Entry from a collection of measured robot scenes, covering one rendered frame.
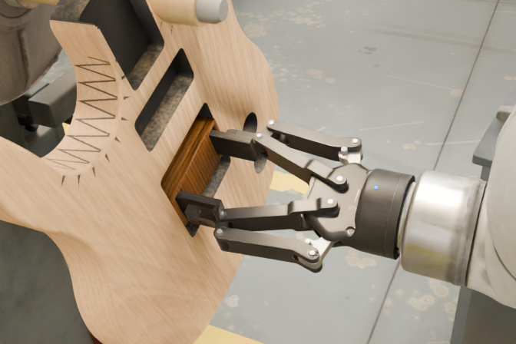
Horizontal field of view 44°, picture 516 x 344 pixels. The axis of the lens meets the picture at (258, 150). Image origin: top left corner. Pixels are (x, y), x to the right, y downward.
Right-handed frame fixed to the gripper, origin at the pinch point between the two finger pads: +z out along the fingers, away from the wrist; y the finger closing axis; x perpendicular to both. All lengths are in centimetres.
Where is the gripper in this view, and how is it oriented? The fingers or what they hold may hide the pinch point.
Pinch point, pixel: (202, 171)
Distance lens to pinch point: 63.6
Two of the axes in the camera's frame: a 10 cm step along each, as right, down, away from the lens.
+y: 3.7, -7.7, 5.2
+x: -1.9, -6.1, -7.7
